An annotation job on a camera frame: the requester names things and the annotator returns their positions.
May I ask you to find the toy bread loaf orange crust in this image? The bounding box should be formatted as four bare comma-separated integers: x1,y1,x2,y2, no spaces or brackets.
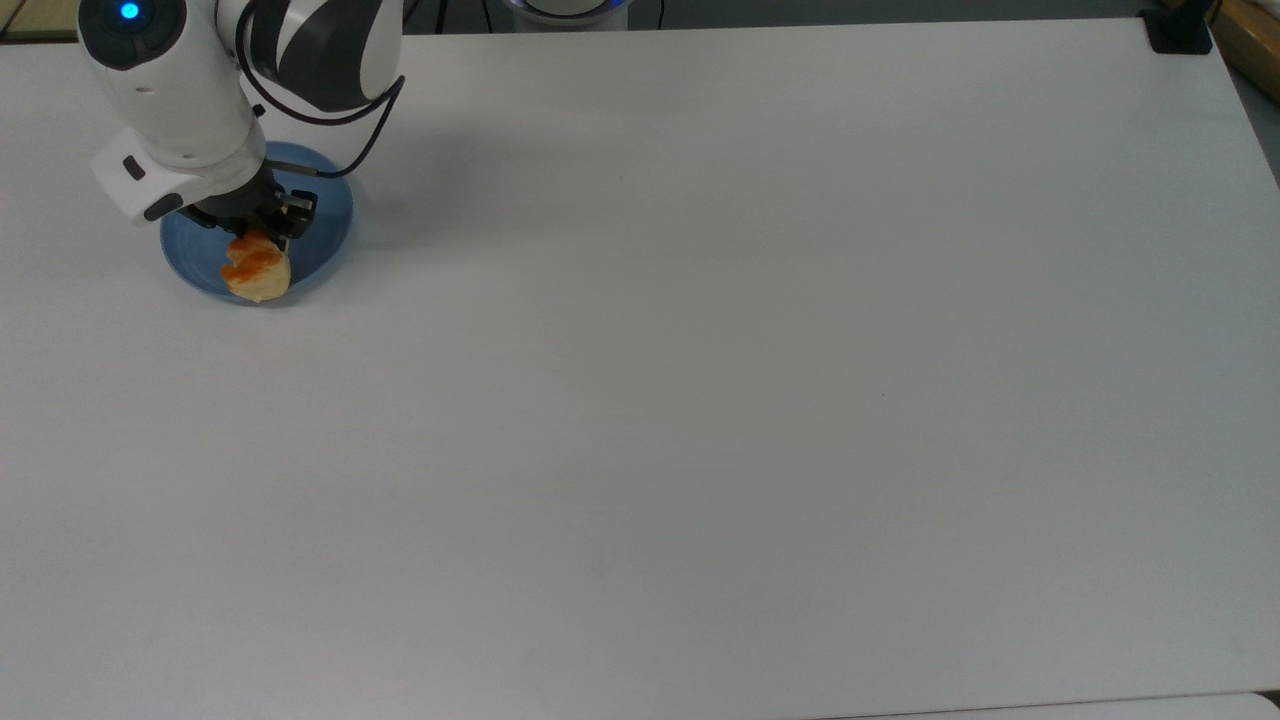
219,232,292,304

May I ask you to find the wooden furniture edge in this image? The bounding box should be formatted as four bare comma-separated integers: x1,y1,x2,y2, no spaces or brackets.
1212,0,1280,103

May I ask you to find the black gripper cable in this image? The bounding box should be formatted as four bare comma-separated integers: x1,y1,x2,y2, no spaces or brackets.
234,8,408,182

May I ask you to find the black stand base clamp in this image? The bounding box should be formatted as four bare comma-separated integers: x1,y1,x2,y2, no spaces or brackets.
1143,0,1215,56

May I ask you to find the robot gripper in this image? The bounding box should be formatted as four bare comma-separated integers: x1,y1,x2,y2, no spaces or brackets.
91,125,319,244

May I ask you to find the blue round plate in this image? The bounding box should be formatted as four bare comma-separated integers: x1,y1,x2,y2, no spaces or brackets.
160,140,354,307

